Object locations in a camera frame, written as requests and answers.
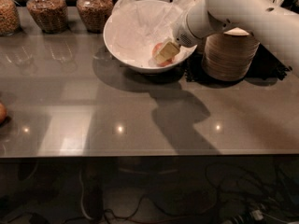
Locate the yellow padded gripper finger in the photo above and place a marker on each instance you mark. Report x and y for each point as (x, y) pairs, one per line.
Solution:
(170, 48)

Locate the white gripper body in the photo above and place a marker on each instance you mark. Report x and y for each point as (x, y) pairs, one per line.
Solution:
(181, 34)

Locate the red apple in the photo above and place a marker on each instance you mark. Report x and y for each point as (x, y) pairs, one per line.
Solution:
(159, 57)

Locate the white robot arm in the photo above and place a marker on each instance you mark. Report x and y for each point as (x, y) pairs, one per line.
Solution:
(276, 28)

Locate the white ceramic bowl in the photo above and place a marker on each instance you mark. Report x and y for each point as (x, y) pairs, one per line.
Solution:
(124, 52)

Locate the apple at left edge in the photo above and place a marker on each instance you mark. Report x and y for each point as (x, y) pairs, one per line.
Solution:
(3, 113)

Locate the white crumpled paper liner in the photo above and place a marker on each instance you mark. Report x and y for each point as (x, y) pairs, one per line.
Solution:
(140, 28)

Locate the front stack of paper bowls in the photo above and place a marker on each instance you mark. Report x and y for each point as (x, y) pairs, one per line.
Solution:
(228, 56)

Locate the black mat under stacks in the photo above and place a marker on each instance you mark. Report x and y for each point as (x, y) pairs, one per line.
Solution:
(265, 70)

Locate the right glass jar of grains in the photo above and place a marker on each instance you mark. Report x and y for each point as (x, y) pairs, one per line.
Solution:
(94, 13)

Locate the glass jar of grains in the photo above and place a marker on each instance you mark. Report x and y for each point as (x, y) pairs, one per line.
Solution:
(49, 15)
(94, 13)

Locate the middle glass jar of grains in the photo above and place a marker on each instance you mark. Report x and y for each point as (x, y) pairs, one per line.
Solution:
(49, 15)

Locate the left glass jar of cereal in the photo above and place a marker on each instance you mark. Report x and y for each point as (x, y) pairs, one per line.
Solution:
(9, 18)

